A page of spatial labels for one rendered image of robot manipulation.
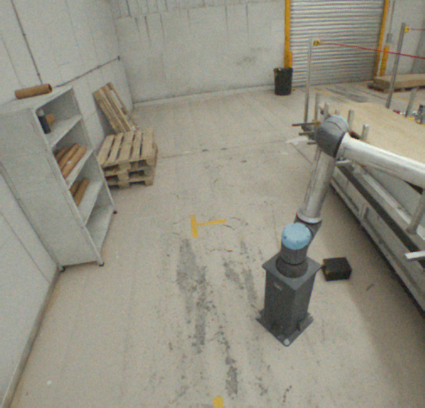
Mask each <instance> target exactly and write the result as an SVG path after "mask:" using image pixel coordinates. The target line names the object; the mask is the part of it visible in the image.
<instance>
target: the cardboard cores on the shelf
mask: <svg viewBox="0 0 425 408"><path fill-rule="evenodd" d="M46 119H47V122H48V124H49V125H50V124H51V123H53V122H54V121H55V117H54V115H52V114H48V115H46ZM86 151H87V148H86V147H85V146H79V145H78V144H73V145H72V146H71V148H70V149H69V148H66V147H64V148H62V150H61V151H60V150H59V149H55V150H54V151H53V152H52V153H53V155H54V158H55V160H56V162H57V165H58V167H59V169H60V171H61V173H62V176H63V179H64V180H65V179H66V178H67V177H68V175H69V174H70V173H71V171H72V170H73V168H74V167H75V166H76V164H77V163H78V161H79V160H80V159H81V158H82V157H83V155H84V154H85V153H86ZM88 183H89V179H88V178H83V179H82V181H81V183H80V184H79V183H78V182H77V181H74V182H73V184H72V185H71V187H70V189H69V191H70V193H71V196H72V198H73V200H74V202H75V204H76V207H78V204H79V202H80V201H81V198H82V196H83V194H84V192H85V189H86V187H87V185H88Z"/></svg>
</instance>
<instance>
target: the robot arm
mask: <svg viewBox="0 0 425 408"><path fill-rule="evenodd" d="M347 130H348V124H347V121H346V120H345V119H344V118H343V117H341V116H339V115H331V116H329V117H327V118H325V119H324V121H323V122H322V123H321V124H320V125H319V126H318V127H317V128H316V130H315V143H316V145H317V146H316V150H315V156H314V159H313V163H312V166H311V170H310V173H309V179H308V183H307V186H306V190H305V193H304V199H303V203H302V206H301V207H299V208H298V209H297V211H296V215H295V219H294V221H293V223H290V224H288V225H286V226H285V227H284V229H283V230H282V235H281V249H280V254H279V256H278V257H277V260H276V268H277V270H278V271H279V272H280V273H281V274H282V275H284V276H286V277H290V278H298V277H301V276H303V275H304V274H305V273H306V272H307V270H308V267H309V263H308V261H307V258H306V256H307V252H308V248H309V246H310V244H311V242H312V241H313V239H314V237H315V235H316V234H317V232H318V230H319V228H320V226H321V224H322V218H323V215H322V212H321V209H322V206H323V203H324V200H325V196H326V193H327V191H328V187H329V184H330V182H331V177H332V174H333V171H334V168H335V165H336V161H337V159H338V158H346V159H349V160H352V161H354V162H356V163H359V164H362V165H365V166H368V167H370V168H372V169H376V170H378V171H380V172H383V173H386V174H389V175H392V176H394V177H396V178H398V179H401V180H404V181H407V182H409V183H412V184H414V185H417V186H420V187H422V188H424V189H425V164H424V163H421V162H418V161H416V160H414V159H411V158H407V157H405V156H402V155H400V154H397V153H393V152H391V151H388V150H385V149H383V148H379V147H376V146H374V145H371V144H368V143H366V142H361V141H359V140H357V139H354V138H351V137H350V136H349V134H348V132H347Z"/></svg>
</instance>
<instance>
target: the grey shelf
mask: <svg viewBox="0 0 425 408"><path fill-rule="evenodd" d="M70 89H71V90H70ZM74 95H75V96H74ZM74 102H75V103H74ZM76 107H77V108H76ZM38 109H39V110H43V112H44V115H48V114H52V115H54V117H55V121H54V122H53V123H51V124H50V125H49V127H50V128H51V132H50V133H48V134H45V133H44V132H43V130H42V127H41V125H40V122H39V120H38V117H37V115H36V113H35V112H36V111H37V110H38ZM79 111H80V112H79ZM80 113H81V114H80ZM80 119H81V120H80ZM31 122H32V123H31ZM81 122H82V123H81ZM32 124H33V126H32ZM82 124H83V125H82ZM85 128H86V129H85ZM83 129H84V130H83ZM36 134H37V135H36ZM85 134H86V135H85ZM87 139H88V140H87ZM88 141H89V142H88ZM73 144H78V145H79V146H85V147H86V148H87V151H86V153H85V154H84V155H83V157H82V158H81V159H80V160H79V161H78V163H77V164H76V166H75V167H74V168H73V170H72V171H71V173H70V174H69V175H68V177H67V178H66V179H65V180H64V179H63V176H62V173H61V171H60V169H59V167H58V165H57V162H56V160H55V158H54V155H53V153H52V152H53V151H54V150H55V149H59V150H60V151H61V150H62V148H64V147H66V148H69V149H70V148H71V146H72V145H73ZM55 145H56V146H55ZM91 146H92V147H91ZM93 155H94V156H93ZM47 159H48V160H47ZM54 160H55V161H54ZM48 161H49V162H48ZM96 165H97V166H96ZM53 166H54V167H53ZM97 167H98V168H97ZM51 168H52V169H51ZM0 170H1V172H2V174H3V177H4V178H5V180H6V181H7V183H8V185H9V187H10V189H11V190H12V192H13V194H14V195H15V197H16V199H17V201H18V202H19V205H20V206H21V207H22V209H23V211H24V213H25V215H26V216H27V218H28V219H29V220H30V223H31V224H32V226H33V228H34V229H35V231H36V232H37V234H38V235H39V237H40V239H41V241H42V243H43V244H44V246H45V247H46V249H47V250H48V252H49V253H50V255H51V257H52V259H53V260H54V261H55V262H56V264H57V266H58V268H59V269H60V272H64V271H65V270H66V268H65V267H63V268H62V266H67V265H73V264H79V263H85V262H91V261H97V262H98V264H99V266H104V262H103V261H102V259H101V257H100V252H101V249H102V243H103V240H104V238H105V235H106V232H107V229H108V226H109V223H110V218H111V215H112V212H113V210H114V214H117V210H116V207H115V205H114V202H113V200H112V198H111V195H110V191H109V189H108V186H107V184H106V181H105V177H104V175H103V172H102V169H101V167H100V163H99V160H98V158H97V155H96V153H95V150H94V146H93V143H92V141H91V138H90V135H89V131H88V128H87V127H86V124H85V121H84V118H83V114H82V111H81V109H80V105H79V102H78V98H77V95H76V93H75V90H74V87H73V85H72V84H70V85H66V86H61V87H57V88H52V93H49V94H42V95H37V96H33V97H29V98H25V99H15V100H13V101H11V102H9V103H7V104H5V105H3V106H1V107H0ZM52 170H53V171H52ZM53 172H54V173H53ZM100 176H101V177H100ZM102 176H103V177H102ZM58 178H59V179H58ZM83 178H88V179H89V183H88V185H87V187H86V189H85V192H84V194H83V196H82V198H81V201H80V202H79V204H78V207H76V204H75V202H74V200H73V198H72V196H71V193H70V191H69V189H70V187H71V185H72V184H73V182H74V181H77V182H78V183H79V184H80V183H81V181H82V179H83ZM106 188H107V189H106ZM106 192H107V194H106ZM108 192H109V193H108ZM63 194H64V195H63ZM65 197H66V198H65ZM108 197H109V198H108ZM68 199H69V200H68ZM70 203H71V204H70ZM68 204H69V205H68ZM70 208H71V209H70ZM114 208H115V209H114ZM71 210H72V211H71ZM60 264H61V265H62V266H61V265H60Z"/></svg>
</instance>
